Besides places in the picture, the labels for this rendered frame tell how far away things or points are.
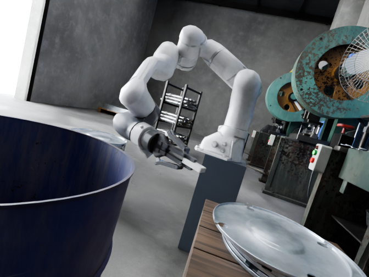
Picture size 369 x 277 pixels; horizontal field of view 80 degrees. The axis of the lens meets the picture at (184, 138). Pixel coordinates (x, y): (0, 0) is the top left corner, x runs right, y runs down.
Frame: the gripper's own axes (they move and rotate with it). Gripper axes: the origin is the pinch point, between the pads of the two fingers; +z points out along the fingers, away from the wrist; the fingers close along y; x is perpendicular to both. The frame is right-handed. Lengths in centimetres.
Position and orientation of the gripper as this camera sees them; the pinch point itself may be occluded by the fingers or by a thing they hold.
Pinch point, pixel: (194, 165)
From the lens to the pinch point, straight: 66.4
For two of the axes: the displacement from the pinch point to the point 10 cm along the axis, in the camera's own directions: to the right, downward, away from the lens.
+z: 7.4, 3.8, -5.6
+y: 3.5, -9.2, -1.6
